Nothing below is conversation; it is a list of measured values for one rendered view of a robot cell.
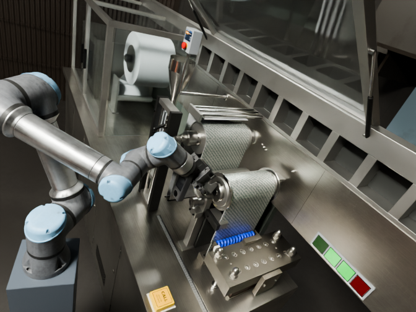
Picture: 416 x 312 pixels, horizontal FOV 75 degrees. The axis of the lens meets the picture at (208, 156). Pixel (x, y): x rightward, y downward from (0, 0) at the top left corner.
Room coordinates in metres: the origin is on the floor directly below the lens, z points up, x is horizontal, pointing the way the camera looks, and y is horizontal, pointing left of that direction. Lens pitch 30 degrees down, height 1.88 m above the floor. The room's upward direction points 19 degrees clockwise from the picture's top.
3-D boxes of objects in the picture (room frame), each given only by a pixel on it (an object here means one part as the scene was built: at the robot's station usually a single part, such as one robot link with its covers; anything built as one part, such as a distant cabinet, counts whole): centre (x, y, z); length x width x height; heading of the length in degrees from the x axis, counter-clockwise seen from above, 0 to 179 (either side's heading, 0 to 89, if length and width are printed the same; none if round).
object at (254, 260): (0.81, -0.33, 1.00); 0.40 x 0.16 x 0.06; 130
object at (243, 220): (0.87, -0.22, 1.11); 0.23 x 0.01 x 0.18; 130
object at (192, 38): (1.28, 0.24, 1.66); 0.07 x 0.07 x 0.10; 42
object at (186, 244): (0.84, -0.03, 1.05); 0.06 x 0.05 x 0.31; 130
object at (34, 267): (0.57, 0.43, 0.95); 0.15 x 0.15 x 0.10
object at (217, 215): (0.81, -0.11, 1.13); 0.09 x 0.06 x 0.03; 40
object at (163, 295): (0.57, -0.01, 0.91); 0.07 x 0.07 x 0.02; 40
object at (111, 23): (2.06, 0.88, 1.25); 1.19 x 0.57 x 0.70; 40
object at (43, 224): (0.58, 0.43, 1.07); 0.13 x 0.12 x 0.14; 177
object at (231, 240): (0.86, -0.23, 1.03); 0.21 x 0.04 x 0.03; 130
